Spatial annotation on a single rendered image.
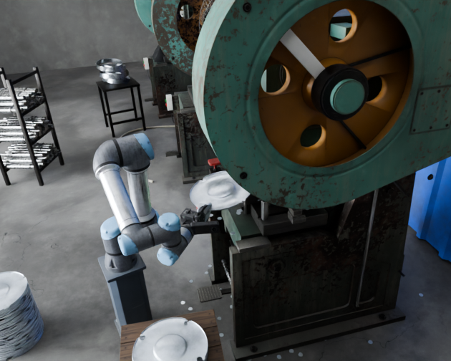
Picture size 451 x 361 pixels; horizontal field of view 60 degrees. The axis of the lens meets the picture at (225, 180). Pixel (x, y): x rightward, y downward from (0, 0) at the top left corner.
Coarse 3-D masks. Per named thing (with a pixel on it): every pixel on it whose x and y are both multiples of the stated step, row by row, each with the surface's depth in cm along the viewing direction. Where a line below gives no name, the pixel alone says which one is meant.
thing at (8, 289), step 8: (8, 272) 204; (16, 272) 204; (0, 280) 200; (8, 280) 199; (16, 280) 199; (24, 280) 199; (0, 288) 194; (8, 288) 194; (16, 288) 194; (24, 288) 194; (0, 296) 189; (8, 296) 190; (16, 296) 190; (0, 304) 185
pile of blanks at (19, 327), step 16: (16, 304) 187; (32, 304) 199; (0, 320) 184; (16, 320) 189; (32, 320) 199; (0, 336) 187; (16, 336) 192; (32, 336) 200; (0, 352) 192; (16, 352) 195
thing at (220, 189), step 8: (208, 176) 188; (216, 176) 187; (224, 176) 185; (200, 184) 183; (208, 184) 182; (216, 184) 180; (224, 184) 179; (232, 184) 178; (192, 192) 179; (200, 192) 178; (208, 192) 176; (216, 192) 175; (224, 192) 174; (232, 192) 173; (240, 192) 173; (192, 200) 174; (200, 200) 173; (208, 200) 172; (216, 200) 171; (224, 200) 170; (232, 200) 169; (216, 208) 166; (224, 208) 165
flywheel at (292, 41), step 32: (352, 0) 112; (288, 32) 107; (320, 32) 114; (352, 32) 118; (384, 32) 119; (288, 64) 116; (320, 64) 113; (384, 64) 124; (288, 96) 121; (320, 96) 112; (352, 96) 111; (384, 96) 130; (288, 128) 126; (352, 128) 132; (384, 128) 135; (320, 160) 135
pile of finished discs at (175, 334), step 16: (160, 320) 163; (176, 320) 163; (144, 336) 158; (160, 336) 157; (176, 336) 156; (192, 336) 156; (144, 352) 151; (160, 352) 150; (176, 352) 149; (192, 352) 150
